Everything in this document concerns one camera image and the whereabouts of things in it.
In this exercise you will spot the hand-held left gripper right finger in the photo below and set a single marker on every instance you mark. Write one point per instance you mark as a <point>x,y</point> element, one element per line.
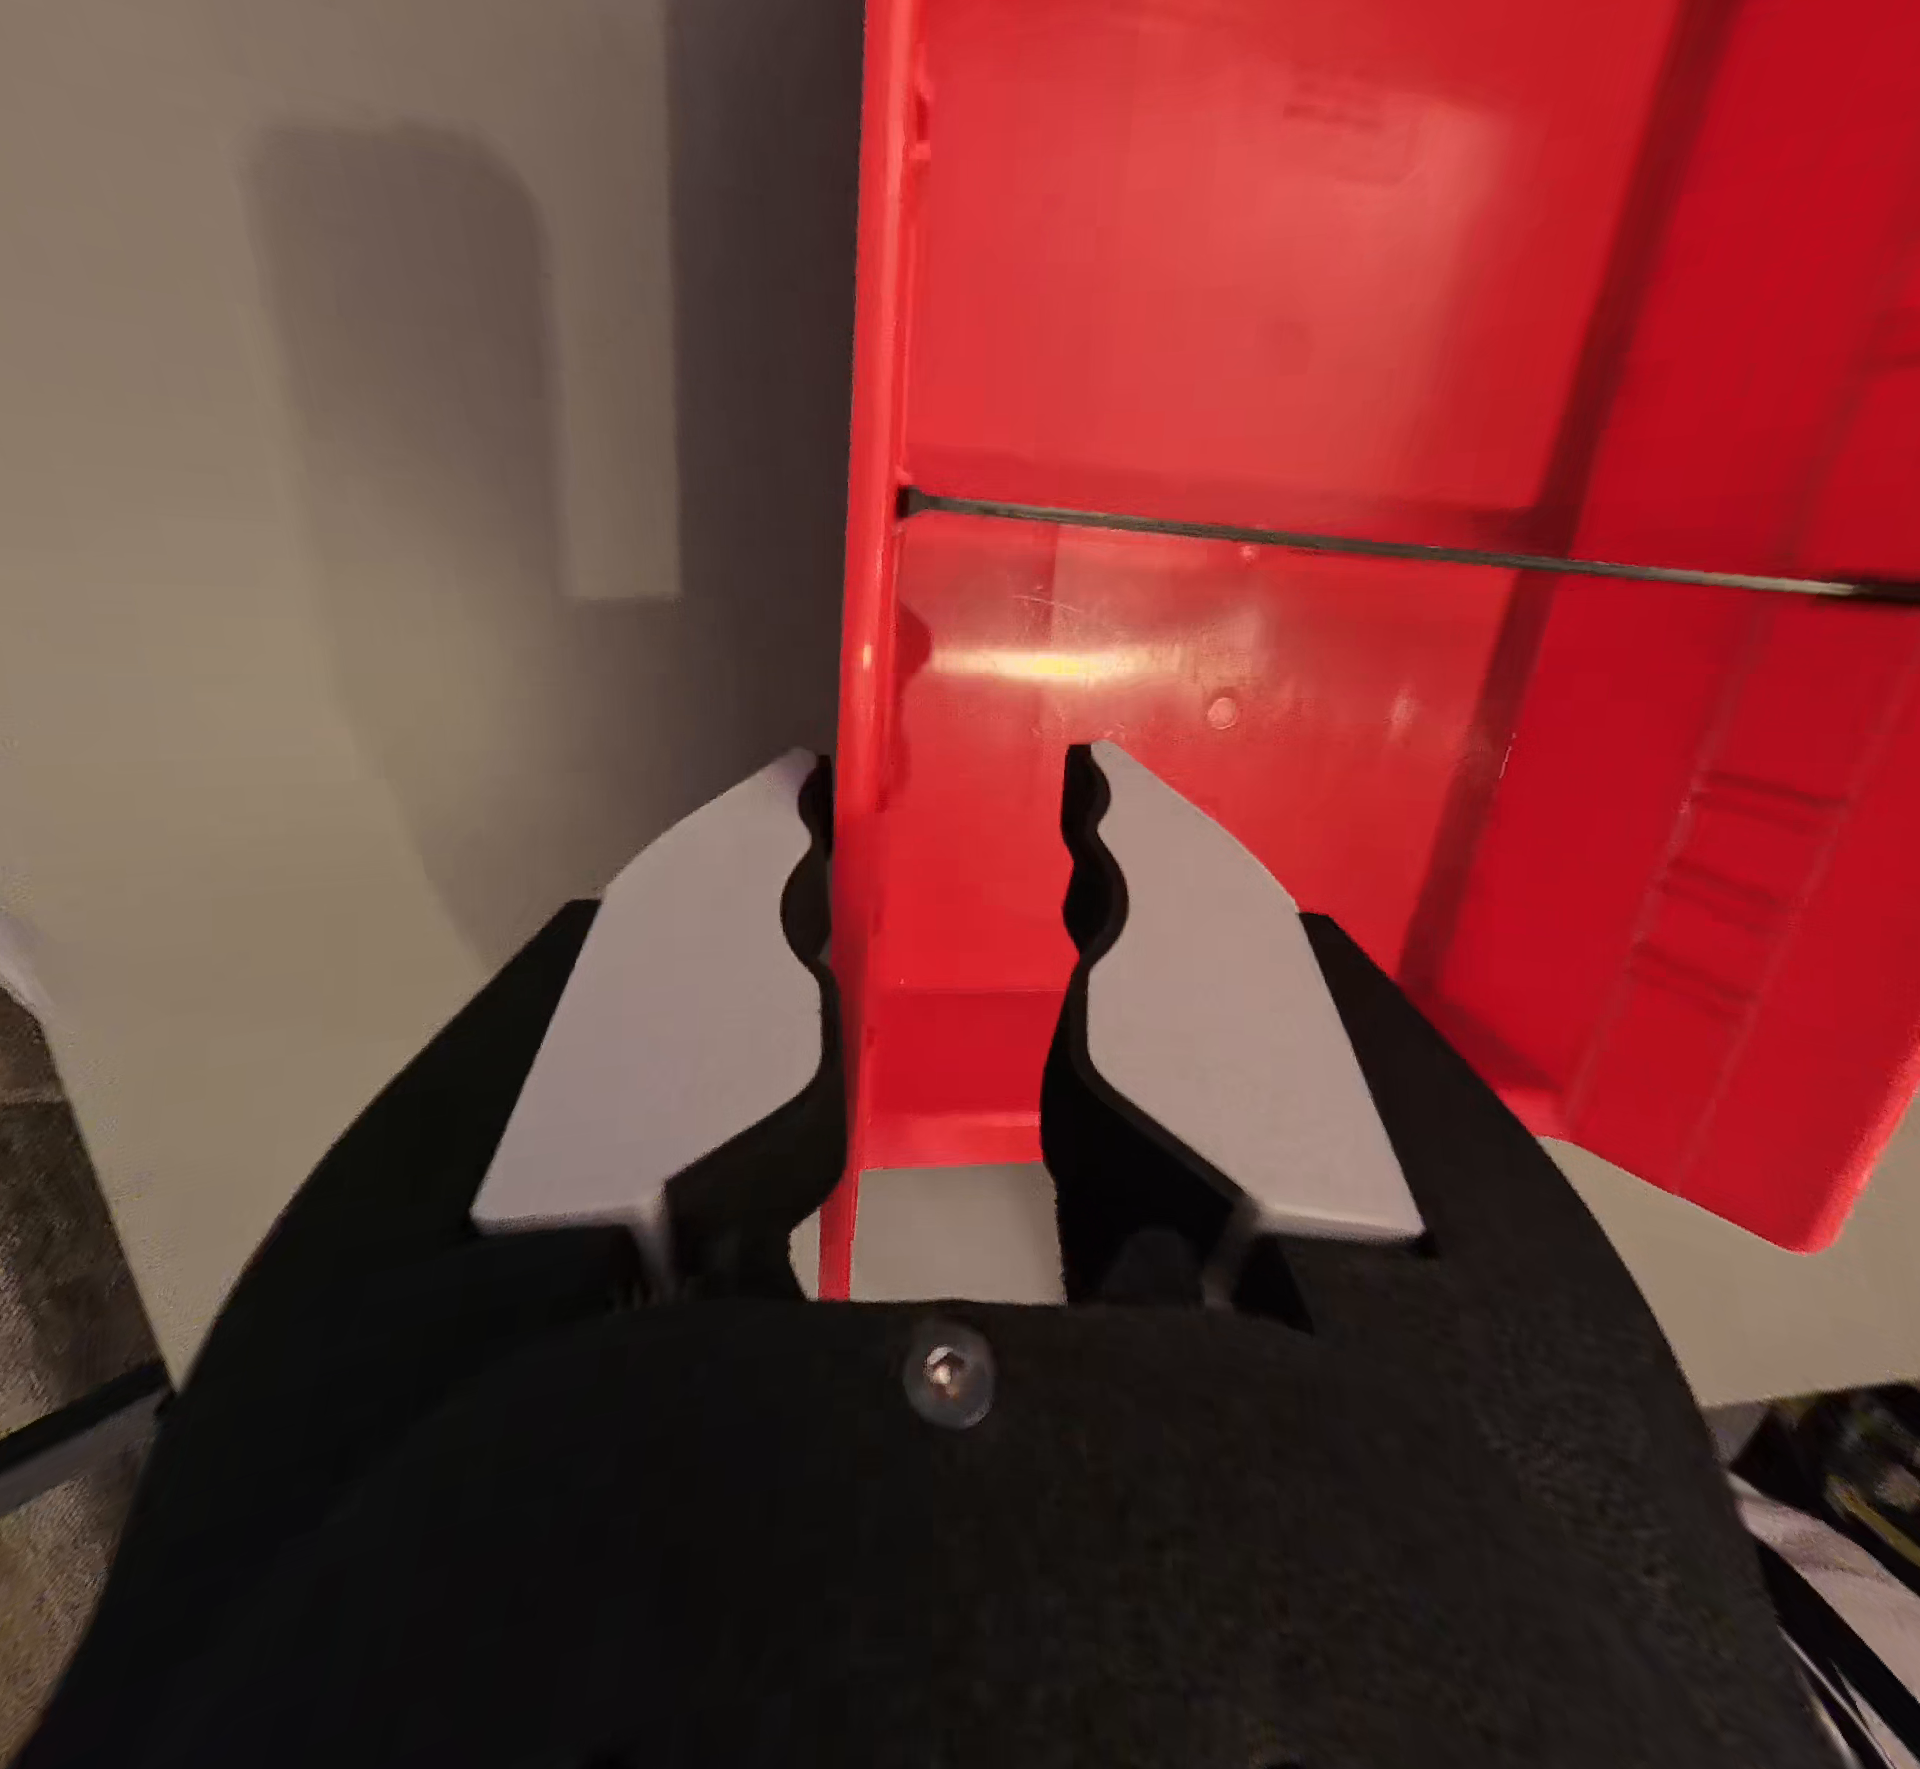
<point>1230,1050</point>

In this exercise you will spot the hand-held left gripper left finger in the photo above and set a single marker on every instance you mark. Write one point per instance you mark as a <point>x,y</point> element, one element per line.
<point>662,1035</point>

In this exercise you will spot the red plastic bin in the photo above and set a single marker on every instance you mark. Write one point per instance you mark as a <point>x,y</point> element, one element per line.
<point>1274,300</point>

